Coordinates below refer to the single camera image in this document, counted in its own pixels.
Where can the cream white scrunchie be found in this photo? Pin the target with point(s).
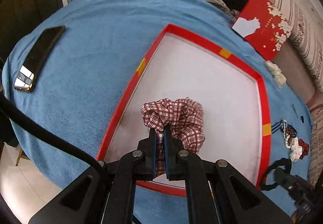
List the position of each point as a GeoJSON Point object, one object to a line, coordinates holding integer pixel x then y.
{"type": "Point", "coordinates": [279, 79]}

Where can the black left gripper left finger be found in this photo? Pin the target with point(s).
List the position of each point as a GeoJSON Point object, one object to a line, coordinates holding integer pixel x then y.
{"type": "Point", "coordinates": [147, 165]}

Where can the red box lid with cat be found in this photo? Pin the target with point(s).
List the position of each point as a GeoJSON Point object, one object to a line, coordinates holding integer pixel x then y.
{"type": "Point", "coordinates": [263, 26]}

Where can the black smartphone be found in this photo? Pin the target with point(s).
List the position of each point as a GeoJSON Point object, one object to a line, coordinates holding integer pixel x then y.
{"type": "Point", "coordinates": [31, 68]}

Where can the dark red dotted scrunchie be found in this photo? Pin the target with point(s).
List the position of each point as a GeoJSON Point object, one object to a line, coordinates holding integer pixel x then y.
{"type": "Point", "coordinates": [305, 148]}

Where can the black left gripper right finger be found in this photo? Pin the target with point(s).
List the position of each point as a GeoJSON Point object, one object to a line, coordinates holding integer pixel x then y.
{"type": "Point", "coordinates": [172, 146]}

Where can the red plaid scrunchie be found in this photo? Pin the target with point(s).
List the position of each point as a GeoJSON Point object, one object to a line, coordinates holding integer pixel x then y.
{"type": "Point", "coordinates": [185, 118]}

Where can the black hair clip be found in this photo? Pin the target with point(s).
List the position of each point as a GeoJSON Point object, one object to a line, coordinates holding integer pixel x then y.
{"type": "Point", "coordinates": [294, 109]}

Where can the blue towel cloth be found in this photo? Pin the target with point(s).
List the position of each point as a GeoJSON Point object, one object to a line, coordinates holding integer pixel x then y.
{"type": "Point", "coordinates": [104, 42]}

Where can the red shallow box tray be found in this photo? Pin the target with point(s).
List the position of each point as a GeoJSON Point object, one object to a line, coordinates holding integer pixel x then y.
{"type": "Point", "coordinates": [180, 64]}

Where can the striped pillow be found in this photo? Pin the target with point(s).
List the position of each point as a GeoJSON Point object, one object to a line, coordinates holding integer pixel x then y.
{"type": "Point", "coordinates": [306, 34]}

